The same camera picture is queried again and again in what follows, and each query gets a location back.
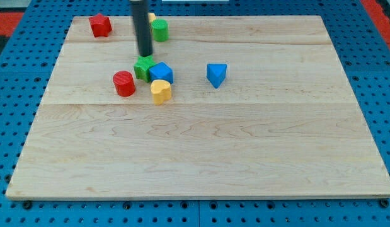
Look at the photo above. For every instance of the yellow hexagon block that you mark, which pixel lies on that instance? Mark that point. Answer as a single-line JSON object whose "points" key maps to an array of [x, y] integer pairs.
{"points": [[151, 17]]}

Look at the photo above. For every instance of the yellow heart block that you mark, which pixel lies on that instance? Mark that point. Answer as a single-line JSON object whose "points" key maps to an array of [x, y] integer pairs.
{"points": [[161, 91]]}

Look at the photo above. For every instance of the blue triangle block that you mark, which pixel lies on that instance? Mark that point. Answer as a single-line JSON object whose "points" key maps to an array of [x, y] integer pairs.
{"points": [[216, 74]]}

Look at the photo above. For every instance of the blue cube block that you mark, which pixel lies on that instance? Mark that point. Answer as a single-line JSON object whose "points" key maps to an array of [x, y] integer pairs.
{"points": [[161, 71]]}

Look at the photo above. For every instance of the green star block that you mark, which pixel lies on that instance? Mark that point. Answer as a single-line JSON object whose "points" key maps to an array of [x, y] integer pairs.
{"points": [[142, 67]]}

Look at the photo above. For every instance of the red cylinder block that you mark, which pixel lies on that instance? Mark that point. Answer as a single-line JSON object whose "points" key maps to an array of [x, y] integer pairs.
{"points": [[124, 83]]}

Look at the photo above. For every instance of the green cylinder block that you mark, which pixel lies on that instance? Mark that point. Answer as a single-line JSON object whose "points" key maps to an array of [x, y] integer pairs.
{"points": [[160, 30]]}

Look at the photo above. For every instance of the light wooden board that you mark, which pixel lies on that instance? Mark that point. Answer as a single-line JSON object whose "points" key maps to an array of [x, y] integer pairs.
{"points": [[284, 124]]}

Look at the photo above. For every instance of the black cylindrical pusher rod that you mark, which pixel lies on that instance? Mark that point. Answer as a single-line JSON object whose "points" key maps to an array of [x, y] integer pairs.
{"points": [[139, 11]]}

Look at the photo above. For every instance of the red star block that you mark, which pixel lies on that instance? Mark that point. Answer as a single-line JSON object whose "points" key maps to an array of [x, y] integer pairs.
{"points": [[100, 25]]}

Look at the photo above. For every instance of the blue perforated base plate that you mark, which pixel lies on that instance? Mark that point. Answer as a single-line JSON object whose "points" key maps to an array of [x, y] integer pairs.
{"points": [[28, 58]]}

